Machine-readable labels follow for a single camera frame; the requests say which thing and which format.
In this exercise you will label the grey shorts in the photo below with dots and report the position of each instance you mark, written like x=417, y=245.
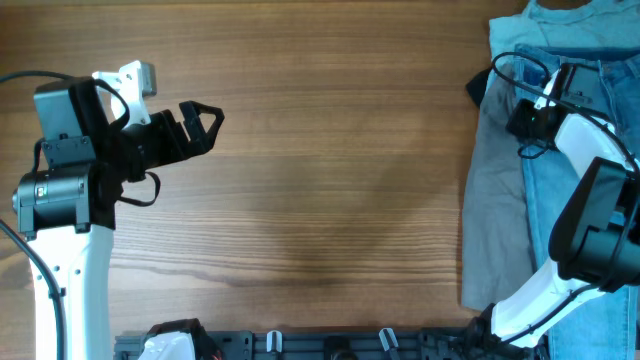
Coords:
x=497, y=253

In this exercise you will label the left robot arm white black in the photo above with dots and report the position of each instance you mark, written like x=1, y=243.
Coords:
x=66, y=213

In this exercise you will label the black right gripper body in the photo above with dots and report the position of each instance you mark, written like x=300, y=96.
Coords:
x=524, y=122

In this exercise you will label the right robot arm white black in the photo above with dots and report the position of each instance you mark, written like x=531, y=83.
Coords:
x=594, y=245

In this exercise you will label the light teal shirt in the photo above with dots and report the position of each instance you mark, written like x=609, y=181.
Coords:
x=602, y=33

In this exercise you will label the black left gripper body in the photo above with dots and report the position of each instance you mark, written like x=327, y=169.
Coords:
x=141, y=146

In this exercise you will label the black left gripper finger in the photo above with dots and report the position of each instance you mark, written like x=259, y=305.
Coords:
x=193, y=110
x=201, y=140

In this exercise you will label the black mounting rail base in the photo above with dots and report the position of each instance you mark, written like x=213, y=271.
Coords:
x=425, y=344

